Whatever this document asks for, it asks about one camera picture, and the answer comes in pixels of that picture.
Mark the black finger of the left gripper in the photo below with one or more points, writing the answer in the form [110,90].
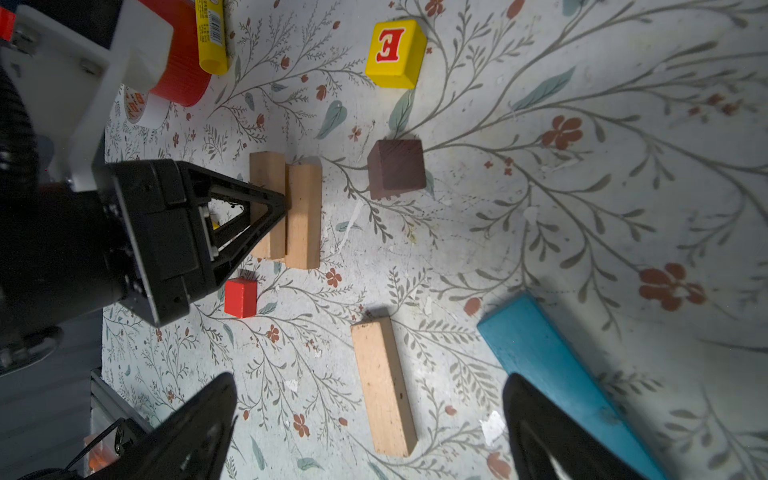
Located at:
[221,251]

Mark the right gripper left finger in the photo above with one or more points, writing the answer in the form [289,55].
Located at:
[192,443]

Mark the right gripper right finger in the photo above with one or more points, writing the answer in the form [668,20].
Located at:
[541,434]

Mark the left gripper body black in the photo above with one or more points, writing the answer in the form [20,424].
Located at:
[158,204]

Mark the wood block plank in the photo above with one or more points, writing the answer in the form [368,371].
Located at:
[384,388]
[268,170]
[304,217]

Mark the teal block plank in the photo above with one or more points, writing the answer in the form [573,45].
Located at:
[525,341]

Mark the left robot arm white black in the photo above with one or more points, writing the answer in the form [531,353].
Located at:
[63,253]

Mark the red cube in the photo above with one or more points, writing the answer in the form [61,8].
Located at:
[241,296]

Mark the dark brown cube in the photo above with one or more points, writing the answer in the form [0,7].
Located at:
[396,167]

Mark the red pencil cup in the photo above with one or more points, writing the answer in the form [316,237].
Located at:
[183,81]

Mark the yellow letter cube E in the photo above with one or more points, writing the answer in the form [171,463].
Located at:
[396,54]

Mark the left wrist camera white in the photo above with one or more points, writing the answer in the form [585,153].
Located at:
[68,60]

